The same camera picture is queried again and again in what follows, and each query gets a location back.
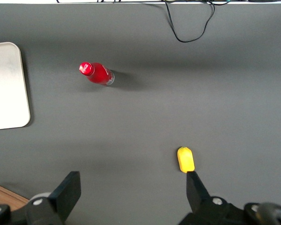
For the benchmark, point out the red soda bottle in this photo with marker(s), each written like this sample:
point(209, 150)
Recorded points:
point(97, 73)

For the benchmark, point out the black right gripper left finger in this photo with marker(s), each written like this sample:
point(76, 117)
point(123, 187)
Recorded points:
point(65, 192)

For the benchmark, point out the yellow lemon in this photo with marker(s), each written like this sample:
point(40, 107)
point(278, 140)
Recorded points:
point(185, 159)

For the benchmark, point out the white rectangular tray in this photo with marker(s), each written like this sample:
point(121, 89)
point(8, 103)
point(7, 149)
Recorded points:
point(7, 86)

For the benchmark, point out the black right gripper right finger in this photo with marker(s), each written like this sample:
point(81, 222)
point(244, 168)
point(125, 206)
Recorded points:
point(196, 192)

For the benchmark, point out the wooden drawer cabinet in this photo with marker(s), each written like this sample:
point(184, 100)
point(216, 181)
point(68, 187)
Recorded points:
point(4, 194)

